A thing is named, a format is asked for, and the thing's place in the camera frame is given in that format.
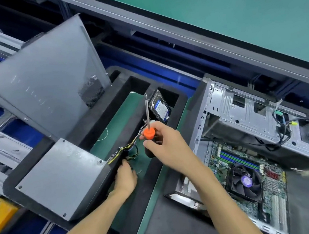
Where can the person's left hand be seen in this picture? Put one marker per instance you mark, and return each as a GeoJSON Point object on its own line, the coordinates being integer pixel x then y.
{"type": "Point", "coordinates": [125, 180]}

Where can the person's right hand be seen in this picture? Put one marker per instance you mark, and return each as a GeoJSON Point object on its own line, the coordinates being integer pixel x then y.
{"type": "Point", "coordinates": [172, 147]}

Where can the person's right thumb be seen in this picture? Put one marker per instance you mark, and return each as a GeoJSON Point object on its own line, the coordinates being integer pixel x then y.
{"type": "Point", "coordinates": [151, 146]}

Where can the person's left fingers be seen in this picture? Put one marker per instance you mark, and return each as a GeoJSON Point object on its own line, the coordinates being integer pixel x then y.
{"type": "Point", "coordinates": [127, 167]}

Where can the person's right forearm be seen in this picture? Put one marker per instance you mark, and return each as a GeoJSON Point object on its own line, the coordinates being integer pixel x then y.
{"type": "Point", "coordinates": [224, 208]}

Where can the person's left forearm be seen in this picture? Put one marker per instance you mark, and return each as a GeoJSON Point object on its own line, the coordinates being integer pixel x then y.
{"type": "Point", "coordinates": [87, 230]}

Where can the hard disk drive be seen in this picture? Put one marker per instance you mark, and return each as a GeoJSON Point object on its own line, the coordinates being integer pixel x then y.
{"type": "Point", "coordinates": [159, 107]}

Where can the green tray liner pad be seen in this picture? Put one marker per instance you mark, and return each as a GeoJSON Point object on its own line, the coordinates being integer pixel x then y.
{"type": "Point", "coordinates": [123, 113]}

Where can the black foam tray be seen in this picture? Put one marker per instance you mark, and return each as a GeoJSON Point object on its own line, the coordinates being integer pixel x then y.
{"type": "Point", "coordinates": [139, 83]}

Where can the grey metal power supply unit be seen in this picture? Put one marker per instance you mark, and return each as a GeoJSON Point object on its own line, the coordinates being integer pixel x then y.
{"type": "Point", "coordinates": [64, 180]}

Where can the black processor cooling fan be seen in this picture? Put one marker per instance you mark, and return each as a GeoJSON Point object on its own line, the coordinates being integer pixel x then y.
{"type": "Point", "coordinates": [244, 183]}

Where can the grey metal case side panel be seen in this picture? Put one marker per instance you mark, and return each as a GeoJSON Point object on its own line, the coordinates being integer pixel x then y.
{"type": "Point", "coordinates": [43, 78]}

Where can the green motherboard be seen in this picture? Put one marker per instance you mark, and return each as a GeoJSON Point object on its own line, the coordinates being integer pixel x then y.
{"type": "Point", "coordinates": [273, 190]}

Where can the yellow box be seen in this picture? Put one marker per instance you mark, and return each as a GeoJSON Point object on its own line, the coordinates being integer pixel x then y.
{"type": "Point", "coordinates": [1, 215]}

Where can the large green bench mat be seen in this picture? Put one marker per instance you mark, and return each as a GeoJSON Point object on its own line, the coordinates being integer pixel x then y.
{"type": "Point", "coordinates": [229, 13]}

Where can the open grey computer case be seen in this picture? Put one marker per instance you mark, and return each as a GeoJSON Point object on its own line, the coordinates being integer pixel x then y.
{"type": "Point", "coordinates": [307, 192]}

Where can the aluminium conveyor rail frame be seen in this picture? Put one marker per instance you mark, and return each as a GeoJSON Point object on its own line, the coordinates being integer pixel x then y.
{"type": "Point", "coordinates": [0, 145]}

